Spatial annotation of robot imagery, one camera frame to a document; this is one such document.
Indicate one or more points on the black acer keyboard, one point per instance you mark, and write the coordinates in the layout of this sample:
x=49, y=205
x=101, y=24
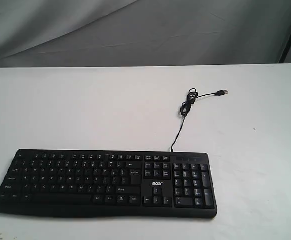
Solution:
x=86, y=183

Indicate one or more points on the grey backdrop cloth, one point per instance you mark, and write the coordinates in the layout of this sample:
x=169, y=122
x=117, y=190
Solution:
x=137, y=33

